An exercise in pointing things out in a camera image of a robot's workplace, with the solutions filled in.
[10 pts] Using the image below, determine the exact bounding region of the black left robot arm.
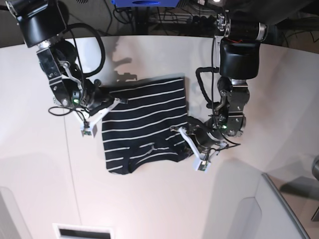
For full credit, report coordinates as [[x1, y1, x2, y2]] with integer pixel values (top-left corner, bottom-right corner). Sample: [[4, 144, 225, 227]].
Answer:
[[179, 0, 319, 156]]

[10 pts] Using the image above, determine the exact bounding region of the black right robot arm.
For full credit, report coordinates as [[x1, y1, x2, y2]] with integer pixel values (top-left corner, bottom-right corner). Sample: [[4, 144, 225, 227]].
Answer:
[[5, 0, 115, 116]]

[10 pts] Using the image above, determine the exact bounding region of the navy white striped t-shirt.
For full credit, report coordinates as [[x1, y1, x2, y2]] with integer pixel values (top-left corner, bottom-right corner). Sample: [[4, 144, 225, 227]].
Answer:
[[102, 78, 189, 175]]

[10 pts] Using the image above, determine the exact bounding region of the blue box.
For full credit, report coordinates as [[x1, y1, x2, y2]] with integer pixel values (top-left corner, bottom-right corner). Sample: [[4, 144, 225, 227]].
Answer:
[[111, 0, 179, 7]]

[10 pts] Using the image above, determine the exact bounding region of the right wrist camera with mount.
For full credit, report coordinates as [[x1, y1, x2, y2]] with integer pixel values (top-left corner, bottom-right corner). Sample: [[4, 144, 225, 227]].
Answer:
[[73, 98, 129, 138]]

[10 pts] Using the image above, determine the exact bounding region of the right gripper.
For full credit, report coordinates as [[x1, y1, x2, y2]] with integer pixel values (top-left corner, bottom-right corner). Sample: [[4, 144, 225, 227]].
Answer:
[[81, 83, 115, 116]]

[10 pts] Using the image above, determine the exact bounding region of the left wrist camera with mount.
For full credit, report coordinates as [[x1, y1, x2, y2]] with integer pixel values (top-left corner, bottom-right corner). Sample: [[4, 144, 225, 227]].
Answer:
[[170, 126, 229, 172]]

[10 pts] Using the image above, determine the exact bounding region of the white power strip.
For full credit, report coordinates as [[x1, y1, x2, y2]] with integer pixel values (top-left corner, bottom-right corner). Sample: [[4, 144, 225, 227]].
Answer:
[[149, 12, 216, 24]]

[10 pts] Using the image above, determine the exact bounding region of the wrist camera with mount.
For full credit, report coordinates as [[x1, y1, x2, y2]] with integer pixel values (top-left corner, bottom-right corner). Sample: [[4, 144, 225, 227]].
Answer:
[[170, 126, 229, 172], [73, 98, 129, 138]]

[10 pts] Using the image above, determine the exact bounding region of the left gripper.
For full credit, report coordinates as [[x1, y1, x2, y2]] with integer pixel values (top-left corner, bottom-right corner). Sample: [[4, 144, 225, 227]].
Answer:
[[187, 116, 226, 153]]

